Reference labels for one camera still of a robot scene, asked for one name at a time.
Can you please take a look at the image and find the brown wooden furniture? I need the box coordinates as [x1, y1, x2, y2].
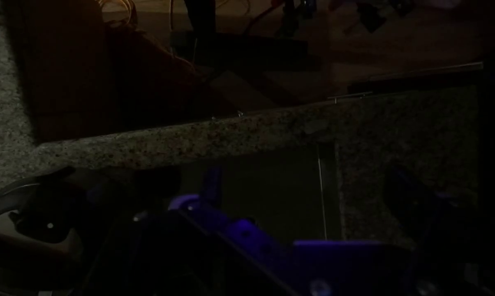
[14, 0, 205, 144]

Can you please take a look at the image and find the black stand base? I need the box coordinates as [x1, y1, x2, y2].
[170, 0, 323, 72]

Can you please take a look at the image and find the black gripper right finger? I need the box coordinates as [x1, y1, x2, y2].
[384, 162, 479, 259]

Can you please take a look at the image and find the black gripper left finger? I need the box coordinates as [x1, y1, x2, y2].
[170, 166, 261, 245]

